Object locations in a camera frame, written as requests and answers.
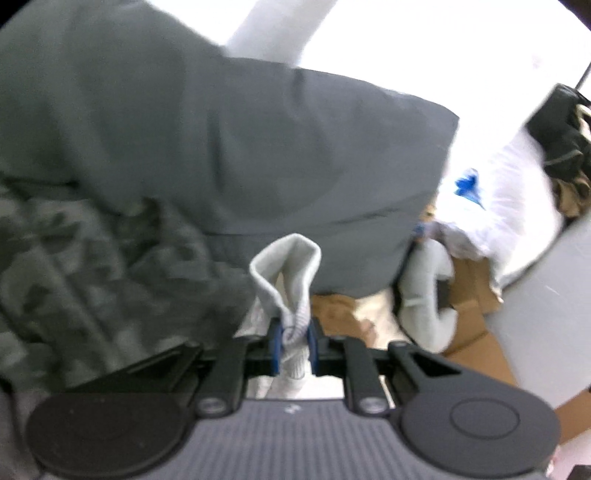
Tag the camouflage jacket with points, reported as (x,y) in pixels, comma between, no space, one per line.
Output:
(85,292)

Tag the flattened brown cardboard box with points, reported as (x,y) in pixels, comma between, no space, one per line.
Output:
(475,346)

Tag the cream cartoon print bedsheet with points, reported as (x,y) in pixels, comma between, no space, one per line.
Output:
(376,314)

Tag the grey neck pillow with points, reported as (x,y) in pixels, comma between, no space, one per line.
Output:
(429,325)

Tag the white fluffy cushion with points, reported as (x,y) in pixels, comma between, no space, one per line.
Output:
(503,210)

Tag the small plush doll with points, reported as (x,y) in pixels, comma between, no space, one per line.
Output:
(427,227)

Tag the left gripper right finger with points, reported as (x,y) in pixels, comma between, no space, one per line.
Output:
(375,381)

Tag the grey washing machine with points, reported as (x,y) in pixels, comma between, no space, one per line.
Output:
(543,326)

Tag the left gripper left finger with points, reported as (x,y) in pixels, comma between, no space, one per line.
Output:
(211,382)

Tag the light grey sweatshirt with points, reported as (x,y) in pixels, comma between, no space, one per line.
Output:
(282,274)

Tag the dark grey pillow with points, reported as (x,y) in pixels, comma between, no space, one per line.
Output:
(125,101)

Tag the brown crumpled garment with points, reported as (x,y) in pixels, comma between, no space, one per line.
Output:
(336,314)

